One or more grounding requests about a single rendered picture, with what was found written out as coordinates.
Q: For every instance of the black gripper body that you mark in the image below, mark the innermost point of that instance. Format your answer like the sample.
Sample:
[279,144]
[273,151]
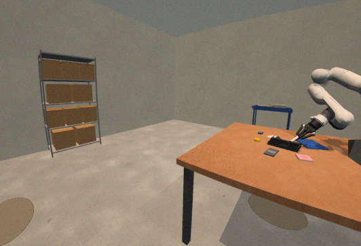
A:
[314,125]

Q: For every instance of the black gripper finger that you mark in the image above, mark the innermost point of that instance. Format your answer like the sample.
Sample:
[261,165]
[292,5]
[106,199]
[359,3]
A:
[299,133]
[302,136]

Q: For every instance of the black desk phone body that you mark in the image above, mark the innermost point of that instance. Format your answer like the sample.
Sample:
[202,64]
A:
[284,146]

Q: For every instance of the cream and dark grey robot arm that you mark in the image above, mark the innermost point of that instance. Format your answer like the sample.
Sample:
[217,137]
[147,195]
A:
[335,114]

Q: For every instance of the pink sticky note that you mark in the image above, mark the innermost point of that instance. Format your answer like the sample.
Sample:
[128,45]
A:
[304,158]

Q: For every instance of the blue flat rectangular pad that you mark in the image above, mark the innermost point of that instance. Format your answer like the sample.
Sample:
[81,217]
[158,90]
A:
[311,144]

